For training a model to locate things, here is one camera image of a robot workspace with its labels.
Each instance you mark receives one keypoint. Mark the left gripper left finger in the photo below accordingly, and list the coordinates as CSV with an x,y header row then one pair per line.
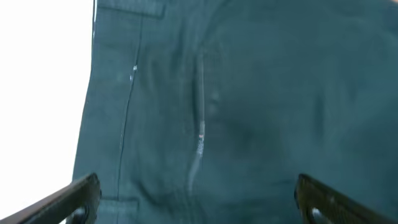
x,y
76,203

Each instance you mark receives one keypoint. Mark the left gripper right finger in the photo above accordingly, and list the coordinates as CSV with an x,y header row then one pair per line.
x,y
319,203

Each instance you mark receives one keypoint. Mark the black shorts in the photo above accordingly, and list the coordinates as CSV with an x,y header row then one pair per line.
x,y
206,111

